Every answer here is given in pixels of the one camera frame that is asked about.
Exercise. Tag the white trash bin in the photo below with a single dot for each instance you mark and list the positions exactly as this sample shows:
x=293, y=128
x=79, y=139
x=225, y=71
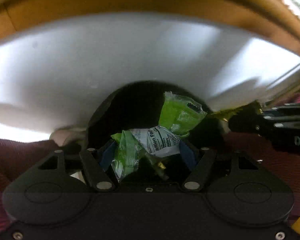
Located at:
x=115, y=55

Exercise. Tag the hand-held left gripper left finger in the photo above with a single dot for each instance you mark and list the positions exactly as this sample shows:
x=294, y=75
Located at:
x=105, y=158

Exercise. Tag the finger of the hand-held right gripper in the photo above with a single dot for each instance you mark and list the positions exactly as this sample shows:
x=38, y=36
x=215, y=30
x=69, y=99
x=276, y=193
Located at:
x=247, y=128
x=287, y=111

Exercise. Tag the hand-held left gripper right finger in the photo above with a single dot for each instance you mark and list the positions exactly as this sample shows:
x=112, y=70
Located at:
x=188, y=156

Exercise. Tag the green wrapper with white label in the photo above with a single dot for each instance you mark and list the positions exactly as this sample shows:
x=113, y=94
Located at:
x=175, y=115

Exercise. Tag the dark red knit cloth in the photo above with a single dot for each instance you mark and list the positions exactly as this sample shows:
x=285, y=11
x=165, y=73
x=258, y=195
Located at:
x=15, y=160

